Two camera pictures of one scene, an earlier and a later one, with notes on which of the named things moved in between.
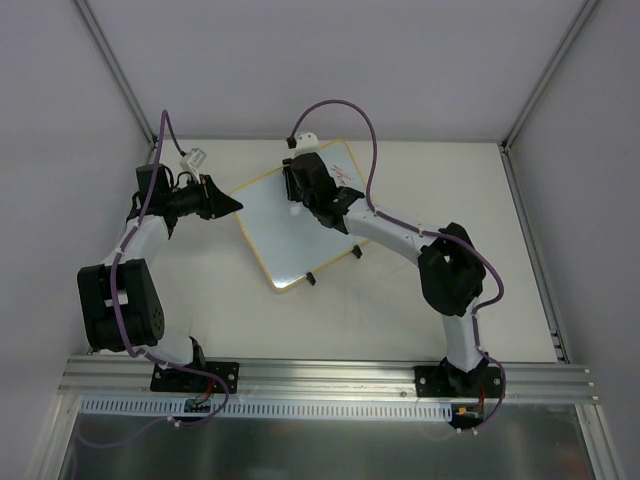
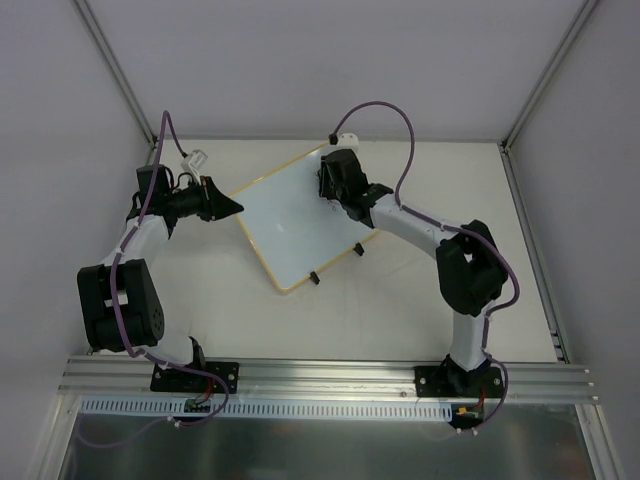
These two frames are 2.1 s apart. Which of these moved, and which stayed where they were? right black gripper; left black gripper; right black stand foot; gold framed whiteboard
Moved: right black gripper
Stayed: gold framed whiteboard; right black stand foot; left black gripper
